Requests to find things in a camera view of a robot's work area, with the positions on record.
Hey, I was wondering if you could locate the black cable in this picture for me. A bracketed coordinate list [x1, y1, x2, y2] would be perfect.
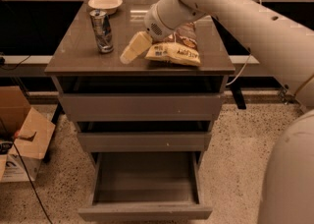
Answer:
[0, 140, 53, 224]

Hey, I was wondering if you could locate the white paper bowl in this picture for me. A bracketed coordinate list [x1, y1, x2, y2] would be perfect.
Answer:
[88, 0, 123, 15]

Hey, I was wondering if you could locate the open cardboard box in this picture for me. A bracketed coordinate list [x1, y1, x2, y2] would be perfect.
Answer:
[0, 86, 55, 183]

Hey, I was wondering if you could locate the grey open bottom drawer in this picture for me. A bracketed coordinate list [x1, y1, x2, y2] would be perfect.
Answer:
[78, 152, 212, 222]

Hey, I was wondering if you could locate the silver blue redbull can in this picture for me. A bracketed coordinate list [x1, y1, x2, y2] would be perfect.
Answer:
[89, 9, 114, 53]

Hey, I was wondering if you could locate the white cable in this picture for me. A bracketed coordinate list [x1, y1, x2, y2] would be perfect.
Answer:
[225, 0, 263, 87]

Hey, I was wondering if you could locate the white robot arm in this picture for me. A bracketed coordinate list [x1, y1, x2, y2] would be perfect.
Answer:
[121, 0, 314, 224]

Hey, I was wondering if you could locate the grey middle drawer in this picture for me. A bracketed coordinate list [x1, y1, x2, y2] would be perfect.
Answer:
[78, 132, 211, 152]

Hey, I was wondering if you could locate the grey drawer cabinet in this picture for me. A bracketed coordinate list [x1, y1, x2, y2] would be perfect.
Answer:
[43, 0, 236, 157]

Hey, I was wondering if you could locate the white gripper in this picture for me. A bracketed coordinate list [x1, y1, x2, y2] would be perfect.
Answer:
[120, 6, 174, 64]

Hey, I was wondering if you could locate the brown yellow chip bag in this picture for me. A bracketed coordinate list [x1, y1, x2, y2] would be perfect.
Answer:
[145, 23, 201, 67]

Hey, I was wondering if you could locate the grey top drawer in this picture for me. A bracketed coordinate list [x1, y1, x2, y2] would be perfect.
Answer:
[59, 94, 223, 122]

